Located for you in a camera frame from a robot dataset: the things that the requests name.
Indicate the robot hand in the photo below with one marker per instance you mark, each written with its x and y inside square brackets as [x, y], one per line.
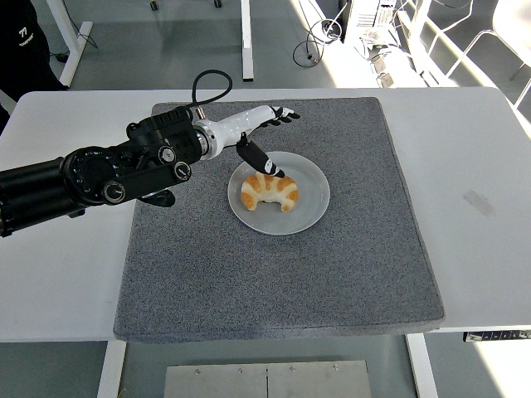
[245, 122]

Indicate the golden croissant bread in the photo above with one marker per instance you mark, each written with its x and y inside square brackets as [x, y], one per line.
[269, 188]

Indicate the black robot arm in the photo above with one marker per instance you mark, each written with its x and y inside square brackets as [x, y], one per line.
[41, 182]

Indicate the round grey plate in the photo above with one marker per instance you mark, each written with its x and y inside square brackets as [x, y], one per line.
[290, 219]

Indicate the grey metal plate with screws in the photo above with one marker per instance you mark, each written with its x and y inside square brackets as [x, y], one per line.
[265, 381]

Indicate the white narrow desk leg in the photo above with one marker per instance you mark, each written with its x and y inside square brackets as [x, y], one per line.
[246, 41]

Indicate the white power strip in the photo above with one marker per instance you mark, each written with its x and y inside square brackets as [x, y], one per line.
[383, 70]

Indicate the grey speckled mat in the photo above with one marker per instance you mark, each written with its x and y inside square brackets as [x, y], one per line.
[249, 282]

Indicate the white desk leg with foot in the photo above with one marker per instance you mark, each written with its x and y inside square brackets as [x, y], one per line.
[74, 49]

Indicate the person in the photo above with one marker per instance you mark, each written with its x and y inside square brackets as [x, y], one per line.
[20, 58]

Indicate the grey tape strip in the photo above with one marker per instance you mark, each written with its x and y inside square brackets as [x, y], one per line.
[479, 203]

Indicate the white chair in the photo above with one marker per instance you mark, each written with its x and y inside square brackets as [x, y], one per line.
[504, 25]

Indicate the white table leg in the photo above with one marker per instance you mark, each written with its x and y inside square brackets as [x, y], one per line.
[422, 369]
[111, 369]

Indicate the table height control panel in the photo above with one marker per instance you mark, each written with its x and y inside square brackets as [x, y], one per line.
[498, 336]

